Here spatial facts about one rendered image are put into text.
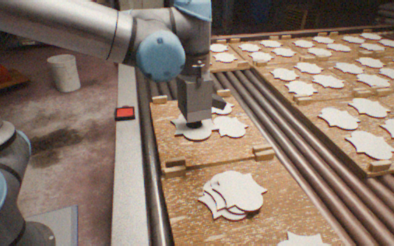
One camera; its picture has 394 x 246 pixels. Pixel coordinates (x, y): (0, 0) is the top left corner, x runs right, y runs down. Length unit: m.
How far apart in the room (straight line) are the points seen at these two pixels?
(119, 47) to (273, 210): 0.51
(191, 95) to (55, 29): 0.31
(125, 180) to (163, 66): 0.46
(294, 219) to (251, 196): 0.11
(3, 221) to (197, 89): 0.45
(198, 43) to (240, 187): 0.36
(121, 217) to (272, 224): 0.36
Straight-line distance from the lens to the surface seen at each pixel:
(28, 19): 0.43
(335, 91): 1.34
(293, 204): 0.74
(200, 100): 0.64
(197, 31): 0.58
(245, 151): 0.87
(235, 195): 0.69
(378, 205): 0.86
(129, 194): 0.78
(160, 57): 0.42
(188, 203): 0.71
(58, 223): 0.80
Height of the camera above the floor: 1.47
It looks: 33 degrees down
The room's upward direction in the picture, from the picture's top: straight up
